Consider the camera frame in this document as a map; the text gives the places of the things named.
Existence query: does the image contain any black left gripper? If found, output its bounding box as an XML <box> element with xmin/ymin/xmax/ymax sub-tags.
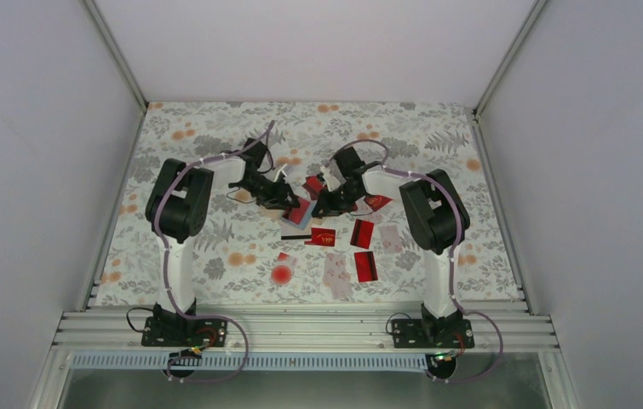
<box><xmin>235</xmin><ymin>173</ymin><xmax>301</xmax><ymax>210</ymax></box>

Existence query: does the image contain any red VIP card small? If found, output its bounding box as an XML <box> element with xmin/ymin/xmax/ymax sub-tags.
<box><xmin>364</xmin><ymin>195</ymin><xmax>393</xmax><ymax>212</ymax></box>

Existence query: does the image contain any red magnetic stripe card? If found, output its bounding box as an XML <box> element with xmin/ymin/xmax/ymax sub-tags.
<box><xmin>350</xmin><ymin>219</ymin><xmax>375</xmax><ymax>249</ymax></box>

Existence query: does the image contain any beige leather card holder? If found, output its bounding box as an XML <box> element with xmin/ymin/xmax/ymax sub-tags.
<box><xmin>279</xmin><ymin>198</ymin><xmax>317</xmax><ymax>230</ymax></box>

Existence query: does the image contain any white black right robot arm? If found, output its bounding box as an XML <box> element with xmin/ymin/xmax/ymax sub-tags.
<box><xmin>313</xmin><ymin>146</ymin><xmax>470</xmax><ymax>347</ymax></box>

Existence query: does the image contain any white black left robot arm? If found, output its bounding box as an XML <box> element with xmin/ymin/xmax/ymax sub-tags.
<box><xmin>146</xmin><ymin>139</ymin><xmax>301</xmax><ymax>345</ymax></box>

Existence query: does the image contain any white card black stripe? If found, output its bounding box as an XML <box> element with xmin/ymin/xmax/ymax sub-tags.
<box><xmin>280</xmin><ymin>222</ymin><xmax>312</xmax><ymax>240</ymax></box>

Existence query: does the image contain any red VIP card centre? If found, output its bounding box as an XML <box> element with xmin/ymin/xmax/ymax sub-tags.
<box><xmin>304</xmin><ymin>227</ymin><xmax>336</xmax><ymax>247</ymax></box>

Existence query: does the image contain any white floral card right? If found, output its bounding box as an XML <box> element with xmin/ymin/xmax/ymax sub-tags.
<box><xmin>379</xmin><ymin>225</ymin><xmax>404</xmax><ymax>254</ymax></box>

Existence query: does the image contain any white floral card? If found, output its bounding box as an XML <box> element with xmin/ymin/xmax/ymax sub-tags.
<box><xmin>323</xmin><ymin>253</ymin><xmax>353</xmax><ymax>301</ymax></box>
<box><xmin>379</xmin><ymin>225</ymin><xmax>404</xmax><ymax>254</ymax></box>

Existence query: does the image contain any red stripe card lower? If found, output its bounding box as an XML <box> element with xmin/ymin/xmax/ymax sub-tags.
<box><xmin>354</xmin><ymin>251</ymin><xmax>378</xmax><ymax>283</ymax></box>

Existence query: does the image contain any white card red circle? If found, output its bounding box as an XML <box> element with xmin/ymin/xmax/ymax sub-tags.
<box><xmin>271</xmin><ymin>252</ymin><xmax>298</xmax><ymax>285</ymax></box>

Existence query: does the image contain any white floral card lower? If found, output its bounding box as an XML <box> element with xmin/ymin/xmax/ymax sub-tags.
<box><xmin>323</xmin><ymin>253</ymin><xmax>353</xmax><ymax>301</ymax></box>

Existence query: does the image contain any floral patterned table mat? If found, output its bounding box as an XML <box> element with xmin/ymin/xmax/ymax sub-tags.
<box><xmin>96</xmin><ymin>101</ymin><xmax>520</xmax><ymax>306</ymax></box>

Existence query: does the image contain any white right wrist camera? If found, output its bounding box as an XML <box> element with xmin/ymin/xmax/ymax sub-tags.
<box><xmin>319</xmin><ymin>166</ymin><xmax>342</xmax><ymax>192</ymax></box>

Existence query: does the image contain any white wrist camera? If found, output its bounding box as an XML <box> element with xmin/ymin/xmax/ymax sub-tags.
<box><xmin>319</xmin><ymin>166</ymin><xmax>342</xmax><ymax>192</ymax></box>
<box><xmin>273</xmin><ymin>164</ymin><xmax>287</xmax><ymax>183</ymax></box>

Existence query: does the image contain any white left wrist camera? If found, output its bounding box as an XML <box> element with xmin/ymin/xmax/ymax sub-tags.
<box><xmin>273</xmin><ymin>164</ymin><xmax>287</xmax><ymax>183</ymax></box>

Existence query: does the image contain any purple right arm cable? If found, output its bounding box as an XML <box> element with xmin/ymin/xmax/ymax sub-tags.
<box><xmin>329</xmin><ymin>138</ymin><xmax>506</xmax><ymax>386</ymax></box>

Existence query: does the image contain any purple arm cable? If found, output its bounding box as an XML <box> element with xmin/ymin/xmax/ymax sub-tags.
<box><xmin>329</xmin><ymin>138</ymin><xmax>506</xmax><ymax>386</ymax></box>
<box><xmin>152</xmin><ymin>119</ymin><xmax>277</xmax><ymax>385</ymax></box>

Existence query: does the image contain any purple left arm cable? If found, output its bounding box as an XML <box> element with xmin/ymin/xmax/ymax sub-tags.
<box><xmin>152</xmin><ymin>119</ymin><xmax>277</xmax><ymax>385</ymax></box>

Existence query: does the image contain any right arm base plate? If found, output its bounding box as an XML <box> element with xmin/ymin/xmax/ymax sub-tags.
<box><xmin>390</xmin><ymin>319</ymin><xmax>475</xmax><ymax>349</ymax></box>

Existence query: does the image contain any grey slotted cable duct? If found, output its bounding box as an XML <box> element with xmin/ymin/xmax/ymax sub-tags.
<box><xmin>68</xmin><ymin>351</ymin><xmax>428</xmax><ymax>372</ymax></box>

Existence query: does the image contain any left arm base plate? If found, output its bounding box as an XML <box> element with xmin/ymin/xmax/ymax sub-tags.
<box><xmin>141</xmin><ymin>318</ymin><xmax>228</xmax><ymax>348</ymax></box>

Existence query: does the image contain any aluminium rail frame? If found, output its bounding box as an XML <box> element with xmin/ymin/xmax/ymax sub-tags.
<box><xmin>52</xmin><ymin>308</ymin><xmax>560</xmax><ymax>353</ymax></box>

